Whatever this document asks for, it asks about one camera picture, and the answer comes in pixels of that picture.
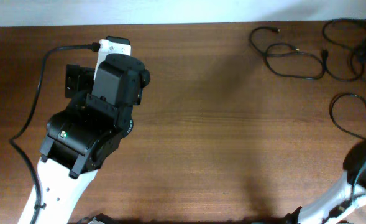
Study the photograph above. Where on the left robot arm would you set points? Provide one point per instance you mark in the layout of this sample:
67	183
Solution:
79	138

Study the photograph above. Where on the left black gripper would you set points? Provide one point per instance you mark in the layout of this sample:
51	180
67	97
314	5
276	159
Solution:
82	79

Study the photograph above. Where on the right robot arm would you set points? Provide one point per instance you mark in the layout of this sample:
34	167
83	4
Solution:
349	192

